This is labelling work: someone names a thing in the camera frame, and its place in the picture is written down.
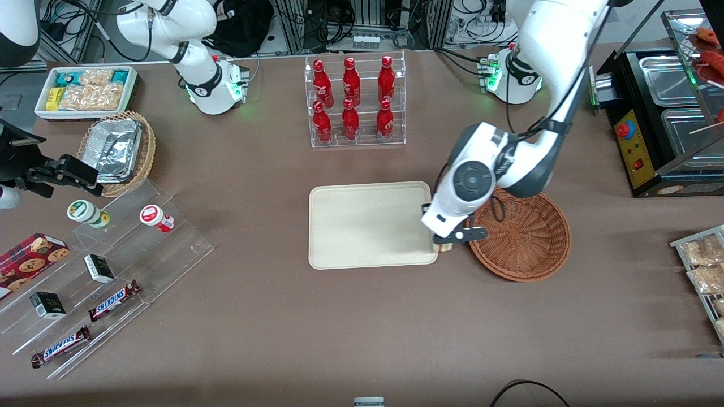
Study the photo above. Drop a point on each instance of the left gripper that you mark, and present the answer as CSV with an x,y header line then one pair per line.
x,y
425,207

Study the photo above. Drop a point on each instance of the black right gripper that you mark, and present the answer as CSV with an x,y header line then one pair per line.
x,y
12,154

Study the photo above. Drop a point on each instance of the triangular sandwich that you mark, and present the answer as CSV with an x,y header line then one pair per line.
x,y
444,247

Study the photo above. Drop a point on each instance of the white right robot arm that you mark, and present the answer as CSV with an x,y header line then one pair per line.
x,y
198,62

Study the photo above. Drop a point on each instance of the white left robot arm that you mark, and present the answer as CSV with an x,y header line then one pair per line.
x,y
543,56

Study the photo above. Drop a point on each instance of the round brown wicker basket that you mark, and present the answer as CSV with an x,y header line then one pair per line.
x,y
526,237

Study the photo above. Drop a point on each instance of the light tan wicker basket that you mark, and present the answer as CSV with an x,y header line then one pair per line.
x,y
148,152

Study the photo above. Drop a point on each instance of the cream rectangular serving tray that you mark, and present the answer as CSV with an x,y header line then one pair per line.
x,y
367,226

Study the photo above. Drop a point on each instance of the green lid white bottle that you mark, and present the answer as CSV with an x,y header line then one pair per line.
x,y
85,212

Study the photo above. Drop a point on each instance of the aluminium foil container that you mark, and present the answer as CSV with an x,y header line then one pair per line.
x,y
116,150

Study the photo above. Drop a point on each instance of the white rectangular snack bin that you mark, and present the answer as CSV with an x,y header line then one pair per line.
x,y
42,110

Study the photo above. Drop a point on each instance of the yellow snack pack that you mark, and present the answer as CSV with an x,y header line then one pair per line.
x,y
54,99

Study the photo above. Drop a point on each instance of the large clear biscuit bag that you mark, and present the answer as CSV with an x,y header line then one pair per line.
x,y
93,97

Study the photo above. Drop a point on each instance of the teal snack pack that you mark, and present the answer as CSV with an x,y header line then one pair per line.
x,y
120,76
67,79

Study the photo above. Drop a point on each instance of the red cookie box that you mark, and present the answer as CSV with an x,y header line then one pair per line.
x,y
28,263

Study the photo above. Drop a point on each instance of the red lid white bottle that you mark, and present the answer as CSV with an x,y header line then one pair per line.
x,y
154,216

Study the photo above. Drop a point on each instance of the small black box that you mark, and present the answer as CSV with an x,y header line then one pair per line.
x,y
99,268
48,305

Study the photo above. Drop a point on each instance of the small clear biscuit bag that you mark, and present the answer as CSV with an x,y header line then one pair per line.
x,y
96,77

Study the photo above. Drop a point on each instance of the clear acrylic bottle rack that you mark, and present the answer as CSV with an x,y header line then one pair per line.
x,y
365,144

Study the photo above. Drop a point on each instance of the clear acrylic stepped display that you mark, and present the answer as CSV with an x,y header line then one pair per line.
x,y
169,249

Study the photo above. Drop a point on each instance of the red cola bottle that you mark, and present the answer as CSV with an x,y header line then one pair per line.
x,y
322,85
384,121
350,121
351,82
322,124
386,79

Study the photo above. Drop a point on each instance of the brown snickers bar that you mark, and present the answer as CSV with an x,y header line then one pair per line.
x,y
59,346
113,301

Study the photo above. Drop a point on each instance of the small grey device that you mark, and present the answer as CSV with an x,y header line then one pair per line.
x,y
369,402

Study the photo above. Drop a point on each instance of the black hot dog warmer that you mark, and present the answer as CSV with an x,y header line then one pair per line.
x,y
636,147

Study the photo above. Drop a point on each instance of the white terminal block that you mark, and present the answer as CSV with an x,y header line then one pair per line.
x,y
366,41

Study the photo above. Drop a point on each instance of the black bag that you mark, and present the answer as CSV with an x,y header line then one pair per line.
x,y
243,28

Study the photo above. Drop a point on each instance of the clear pastry bag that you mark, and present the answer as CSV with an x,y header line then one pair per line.
x,y
701,251
719,306
707,280
720,327

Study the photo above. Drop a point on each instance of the steel warmer pan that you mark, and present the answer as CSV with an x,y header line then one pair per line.
x,y
667,82
687,133

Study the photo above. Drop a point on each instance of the red sausage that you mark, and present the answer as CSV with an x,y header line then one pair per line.
x,y
708,35
712,59

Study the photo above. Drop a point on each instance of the aluminium frame rack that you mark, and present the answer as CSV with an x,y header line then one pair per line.
x,y
430,22

